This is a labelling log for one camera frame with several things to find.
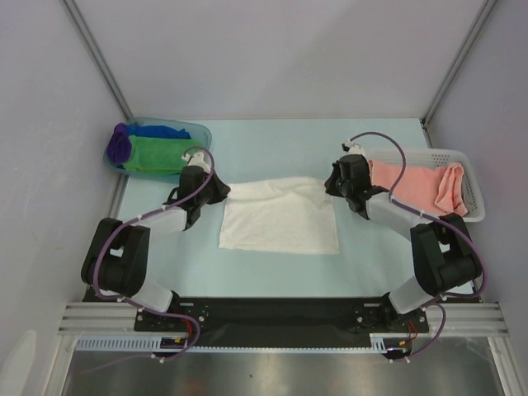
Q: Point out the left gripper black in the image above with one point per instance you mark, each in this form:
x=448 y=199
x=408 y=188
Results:
x=221 y=190

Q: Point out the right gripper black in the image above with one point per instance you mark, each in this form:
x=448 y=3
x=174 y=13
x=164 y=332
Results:
x=334 y=184

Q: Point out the white towel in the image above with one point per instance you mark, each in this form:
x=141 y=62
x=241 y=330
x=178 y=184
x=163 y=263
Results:
x=285 y=215

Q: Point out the pink striped towel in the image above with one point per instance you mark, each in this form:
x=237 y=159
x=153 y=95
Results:
x=436 y=191

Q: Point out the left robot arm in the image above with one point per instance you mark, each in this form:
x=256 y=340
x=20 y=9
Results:
x=116 y=263

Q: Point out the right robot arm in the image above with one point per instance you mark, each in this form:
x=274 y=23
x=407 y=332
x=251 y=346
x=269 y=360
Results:
x=443 y=254

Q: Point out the green towel in tray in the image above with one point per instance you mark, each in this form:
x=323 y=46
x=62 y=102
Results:
x=157 y=155

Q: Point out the blue towel in tray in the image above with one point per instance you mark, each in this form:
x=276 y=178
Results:
x=156 y=132

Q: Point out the purple towel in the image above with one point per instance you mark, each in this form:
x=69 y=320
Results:
x=119 y=147

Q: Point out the white perforated plastic basket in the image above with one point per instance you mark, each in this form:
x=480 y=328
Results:
x=388 y=165

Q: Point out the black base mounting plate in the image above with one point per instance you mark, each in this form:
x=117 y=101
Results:
x=291 y=323

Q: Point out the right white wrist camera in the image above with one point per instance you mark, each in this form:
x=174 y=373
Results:
x=353 y=149

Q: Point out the slotted white cable duct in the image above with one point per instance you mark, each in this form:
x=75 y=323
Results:
x=154 y=344

